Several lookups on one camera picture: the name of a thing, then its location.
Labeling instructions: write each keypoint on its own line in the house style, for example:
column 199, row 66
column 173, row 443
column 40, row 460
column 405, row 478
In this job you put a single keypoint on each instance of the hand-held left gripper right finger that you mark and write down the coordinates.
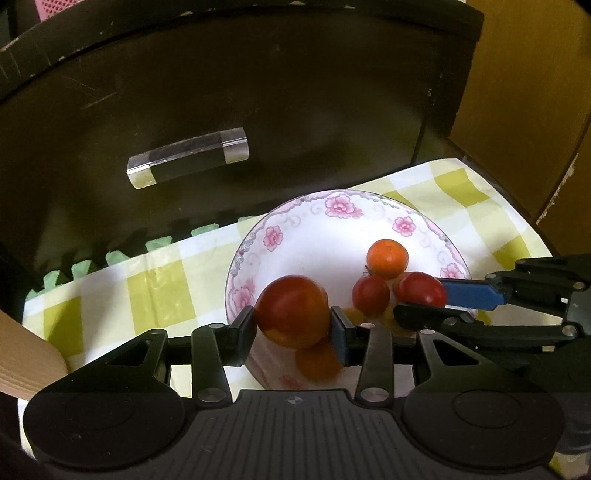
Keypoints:
column 339, row 339

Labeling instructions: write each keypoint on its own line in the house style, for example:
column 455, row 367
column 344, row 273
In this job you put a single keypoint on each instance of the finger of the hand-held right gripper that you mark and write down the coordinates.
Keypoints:
column 429, row 318
column 471, row 294

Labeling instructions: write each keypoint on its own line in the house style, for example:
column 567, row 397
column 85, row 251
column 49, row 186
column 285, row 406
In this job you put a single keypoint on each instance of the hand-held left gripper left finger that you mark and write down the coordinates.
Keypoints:
column 242, row 339

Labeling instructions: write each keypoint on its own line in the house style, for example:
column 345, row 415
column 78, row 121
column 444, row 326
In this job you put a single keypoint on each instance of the oval cherry tomato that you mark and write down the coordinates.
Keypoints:
column 418, row 288

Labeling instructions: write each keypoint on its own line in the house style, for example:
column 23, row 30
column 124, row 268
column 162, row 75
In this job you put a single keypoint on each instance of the large red tomato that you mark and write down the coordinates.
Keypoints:
column 291, row 309

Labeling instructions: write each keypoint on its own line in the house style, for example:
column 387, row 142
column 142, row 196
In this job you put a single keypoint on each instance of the white floral plate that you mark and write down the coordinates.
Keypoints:
column 314, row 249

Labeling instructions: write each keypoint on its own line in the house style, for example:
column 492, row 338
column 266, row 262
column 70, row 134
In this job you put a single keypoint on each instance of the brown longan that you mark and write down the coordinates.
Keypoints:
column 355, row 314

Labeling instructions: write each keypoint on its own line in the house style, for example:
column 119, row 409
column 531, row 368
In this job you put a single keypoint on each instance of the round cherry tomato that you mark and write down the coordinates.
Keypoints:
column 371, row 295

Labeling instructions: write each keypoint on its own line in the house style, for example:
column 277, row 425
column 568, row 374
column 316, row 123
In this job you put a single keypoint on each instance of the green foam mat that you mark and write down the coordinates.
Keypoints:
column 83, row 267

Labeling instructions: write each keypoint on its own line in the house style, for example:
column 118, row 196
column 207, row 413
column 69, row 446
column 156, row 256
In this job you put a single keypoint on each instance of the light wooden panel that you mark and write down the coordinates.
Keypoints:
column 531, row 92

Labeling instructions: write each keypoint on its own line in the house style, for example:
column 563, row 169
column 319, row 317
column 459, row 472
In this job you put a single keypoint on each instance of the pink plastic object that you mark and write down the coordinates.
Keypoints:
column 60, row 3

